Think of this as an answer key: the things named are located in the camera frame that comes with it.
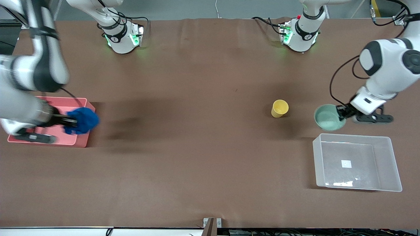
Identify pink plastic bin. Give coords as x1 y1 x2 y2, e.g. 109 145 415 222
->
7 96 96 148

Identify aluminium frame post with bracket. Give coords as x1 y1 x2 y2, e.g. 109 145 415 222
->
392 10 409 26
0 0 31 29

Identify white table edge strip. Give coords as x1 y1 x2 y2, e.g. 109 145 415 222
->
0 227 204 236

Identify black arm base cable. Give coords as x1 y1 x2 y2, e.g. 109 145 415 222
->
97 0 152 37
251 16 286 37

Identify mint green bowl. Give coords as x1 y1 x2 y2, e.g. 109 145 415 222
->
314 104 347 132

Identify clear plastic bin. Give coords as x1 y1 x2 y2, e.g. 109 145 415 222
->
312 133 403 192

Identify black right arm base cable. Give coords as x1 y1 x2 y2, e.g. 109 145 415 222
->
97 0 152 37

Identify yellow plastic cup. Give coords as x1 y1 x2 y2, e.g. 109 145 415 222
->
271 100 289 118

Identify blue cloth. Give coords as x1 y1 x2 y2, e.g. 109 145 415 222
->
64 107 100 135

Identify grey metal table edge bracket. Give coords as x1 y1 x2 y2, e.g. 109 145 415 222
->
203 218 222 236

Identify brown table cover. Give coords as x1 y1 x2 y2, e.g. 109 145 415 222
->
0 17 420 229

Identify black left arm base cable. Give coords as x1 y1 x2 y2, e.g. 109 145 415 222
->
251 16 286 37

